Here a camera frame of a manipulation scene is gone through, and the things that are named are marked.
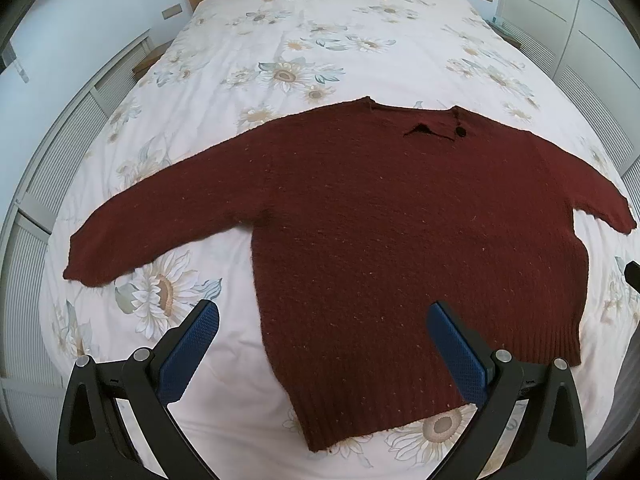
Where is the left wall socket plate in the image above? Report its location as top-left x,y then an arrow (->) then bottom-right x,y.
162,3 -> 182,20

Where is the dark red knit sweater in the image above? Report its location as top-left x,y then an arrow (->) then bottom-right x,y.
63,98 -> 636,452

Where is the white radiator cover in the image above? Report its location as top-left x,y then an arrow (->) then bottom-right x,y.
0,28 -> 154,411

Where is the floral white bed cover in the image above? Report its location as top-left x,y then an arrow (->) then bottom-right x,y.
39,0 -> 639,479

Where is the right nightstand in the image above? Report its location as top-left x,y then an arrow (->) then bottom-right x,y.
487,16 -> 522,50

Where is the white wardrobe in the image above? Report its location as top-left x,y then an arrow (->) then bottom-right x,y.
491,0 -> 640,177

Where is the left wooden nightstand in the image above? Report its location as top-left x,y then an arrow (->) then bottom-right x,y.
132,41 -> 171,81

